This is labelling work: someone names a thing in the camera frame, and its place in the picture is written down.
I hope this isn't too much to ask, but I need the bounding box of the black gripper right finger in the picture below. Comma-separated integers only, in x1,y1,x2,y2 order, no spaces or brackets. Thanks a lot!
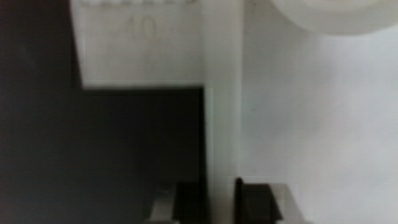
233,177,311,224

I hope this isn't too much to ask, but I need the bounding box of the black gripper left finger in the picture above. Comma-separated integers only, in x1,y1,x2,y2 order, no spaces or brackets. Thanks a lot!
147,182,208,224

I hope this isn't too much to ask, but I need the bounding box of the white leg with tag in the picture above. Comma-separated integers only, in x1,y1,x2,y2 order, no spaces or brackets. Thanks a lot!
71,0,204,89

